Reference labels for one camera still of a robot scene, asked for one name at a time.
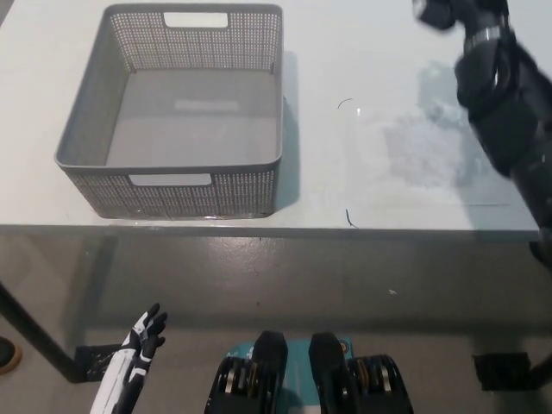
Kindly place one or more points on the black metal table leg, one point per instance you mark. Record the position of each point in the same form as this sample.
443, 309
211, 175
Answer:
542, 362
39, 334

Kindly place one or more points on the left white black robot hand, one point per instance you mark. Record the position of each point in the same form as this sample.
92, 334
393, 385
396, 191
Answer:
125, 366

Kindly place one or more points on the grey perforated plastic basket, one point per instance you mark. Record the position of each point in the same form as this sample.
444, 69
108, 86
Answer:
190, 125

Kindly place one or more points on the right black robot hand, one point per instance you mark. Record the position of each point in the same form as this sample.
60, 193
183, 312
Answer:
481, 17

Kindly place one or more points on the black floor plate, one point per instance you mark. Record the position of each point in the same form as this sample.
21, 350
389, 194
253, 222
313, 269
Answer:
97, 360
500, 371

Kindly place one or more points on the dark shoe tan sole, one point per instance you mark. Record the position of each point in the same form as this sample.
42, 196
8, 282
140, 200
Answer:
8, 355

